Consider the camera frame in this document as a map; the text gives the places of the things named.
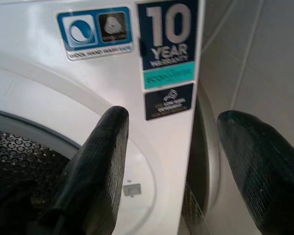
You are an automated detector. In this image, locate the blue wool wash sticker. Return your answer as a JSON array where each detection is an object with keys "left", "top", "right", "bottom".
[{"left": 56, "top": 6, "right": 134, "bottom": 61}]

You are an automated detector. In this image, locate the black garment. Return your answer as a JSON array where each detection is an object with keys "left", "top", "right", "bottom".
[{"left": 0, "top": 180, "right": 42, "bottom": 235}]

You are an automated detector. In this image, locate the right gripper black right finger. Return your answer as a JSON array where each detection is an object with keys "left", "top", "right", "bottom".
[{"left": 217, "top": 110, "right": 294, "bottom": 235}]

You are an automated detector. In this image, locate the grey round metal tub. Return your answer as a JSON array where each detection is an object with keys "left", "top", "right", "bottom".
[{"left": 187, "top": 90, "right": 227, "bottom": 235}]

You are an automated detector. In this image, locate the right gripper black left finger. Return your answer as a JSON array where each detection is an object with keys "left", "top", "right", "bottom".
[{"left": 38, "top": 105, "right": 130, "bottom": 235}]

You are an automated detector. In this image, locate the white front-load washing machine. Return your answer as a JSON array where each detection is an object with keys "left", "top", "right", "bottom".
[{"left": 0, "top": 0, "right": 206, "bottom": 235}]

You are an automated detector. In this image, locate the small dark square sticker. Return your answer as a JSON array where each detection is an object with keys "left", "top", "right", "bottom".
[{"left": 144, "top": 82, "right": 195, "bottom": 121}]

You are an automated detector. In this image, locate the ten year warranty sticker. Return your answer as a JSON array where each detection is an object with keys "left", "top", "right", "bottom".
[{"left": 137, "top": 0, "right": 199, "bottom": 90}]

